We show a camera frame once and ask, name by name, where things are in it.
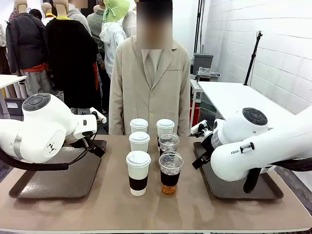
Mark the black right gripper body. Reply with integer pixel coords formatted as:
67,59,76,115
200,133,216,159

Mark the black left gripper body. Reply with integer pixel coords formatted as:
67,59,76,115
84,138,106,158

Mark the white paper coffee cup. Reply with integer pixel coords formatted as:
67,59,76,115
156,118,176,152
128,131,151,154
125,150,152,197
129,118,149,134

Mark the person's right forearm beige sleeve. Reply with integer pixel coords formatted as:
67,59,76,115
108,80,125,135

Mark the person's left forearm beige sleeve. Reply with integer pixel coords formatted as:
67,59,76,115
179,80,191,137

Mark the clear plastic iced coffee cup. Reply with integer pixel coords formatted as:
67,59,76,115
158,132,180,156
158,151,184,195

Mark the brown serving tray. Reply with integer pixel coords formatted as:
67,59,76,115
193,141,284,200
9,139,108,199

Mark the large white table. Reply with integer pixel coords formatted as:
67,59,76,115
197,81,295,129

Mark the person in beige coat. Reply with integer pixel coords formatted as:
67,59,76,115
108,0,191,137

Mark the clear plastic container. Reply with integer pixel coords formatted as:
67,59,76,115
196,66,222,82

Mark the grey storage bin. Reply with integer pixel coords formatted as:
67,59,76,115
194,53,214,76

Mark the mannequin in black coat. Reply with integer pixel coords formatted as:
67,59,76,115
45,0,101,109

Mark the dark box with label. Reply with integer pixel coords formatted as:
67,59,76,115
4,97,25,117

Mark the black tripod pole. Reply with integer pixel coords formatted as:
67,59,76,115
243,30,264,86

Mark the small white side table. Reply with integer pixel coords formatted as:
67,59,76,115
0,74,27,90

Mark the mannequin with green hat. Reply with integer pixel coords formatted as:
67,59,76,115
99,0,130,78

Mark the black light stand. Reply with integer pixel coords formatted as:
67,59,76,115
194,0,207,54

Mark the mannequin in dark grey jacket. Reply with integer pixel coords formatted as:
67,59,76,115
5,0,48,96

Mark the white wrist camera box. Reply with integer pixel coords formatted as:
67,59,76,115
89,107,107,124
190,119,208,135

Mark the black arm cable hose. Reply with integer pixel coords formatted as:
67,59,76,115
243,158,312,195
0,138,90,171

